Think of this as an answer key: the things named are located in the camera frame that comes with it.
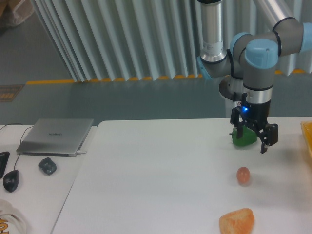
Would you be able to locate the white yellow cloth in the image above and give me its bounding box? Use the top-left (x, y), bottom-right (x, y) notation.
top-left (0, 199), bottom-right (28, 234)

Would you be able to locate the white corrugated partition screen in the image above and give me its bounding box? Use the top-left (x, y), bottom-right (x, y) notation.
top-left (30, 0), bottom-right (312, 82)

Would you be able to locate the black keyboard corner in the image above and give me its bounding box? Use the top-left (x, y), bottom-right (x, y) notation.
top-left (0, 151), bottom-right (10, 178)

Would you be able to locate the clear bag with items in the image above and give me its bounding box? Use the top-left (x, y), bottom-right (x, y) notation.
top-left (0, 0), bottom-right (35, 29)

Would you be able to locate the green bell pepper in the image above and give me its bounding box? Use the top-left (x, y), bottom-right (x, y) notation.
top-left (230, 127), bottom-right (257, 147)

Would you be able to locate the silver closed laptop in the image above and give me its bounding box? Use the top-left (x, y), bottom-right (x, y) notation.
top-left (17, 118), bottom-right (94, 156)

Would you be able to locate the triangular orange bread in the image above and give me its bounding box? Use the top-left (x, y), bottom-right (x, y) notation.
top-left (219, 208), bottom-right (254, 234)

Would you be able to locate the black computer mouse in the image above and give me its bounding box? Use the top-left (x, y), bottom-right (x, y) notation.
top-left (3, 170), bottom-right (20, 193)

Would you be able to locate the brown floor sign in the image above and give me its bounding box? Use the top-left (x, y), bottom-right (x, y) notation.
top-left (0, 84), bottom-right (24, 102)

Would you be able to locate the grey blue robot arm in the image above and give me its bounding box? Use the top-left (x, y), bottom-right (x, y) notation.
top-left (197, 0), bottom-right (312, 153)

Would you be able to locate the brown egg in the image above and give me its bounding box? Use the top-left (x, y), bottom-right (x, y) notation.
top-left (236, 167), bottom-right (250, 186)

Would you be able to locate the yellow plastic basket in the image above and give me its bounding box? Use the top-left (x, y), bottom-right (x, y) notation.
top-left (300, 121), bottom-right (312, 157)

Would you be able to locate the black mouse cable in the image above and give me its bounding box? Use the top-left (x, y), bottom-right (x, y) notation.
top-left (0, 123), bottom-right (34, 172)

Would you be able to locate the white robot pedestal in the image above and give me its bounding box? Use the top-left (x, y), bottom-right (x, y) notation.
top-left (219, 75), bottom-right (243, 118)

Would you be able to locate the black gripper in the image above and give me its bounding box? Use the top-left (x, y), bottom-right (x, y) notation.
top-left (230, 93), bottom-right (279, 154)

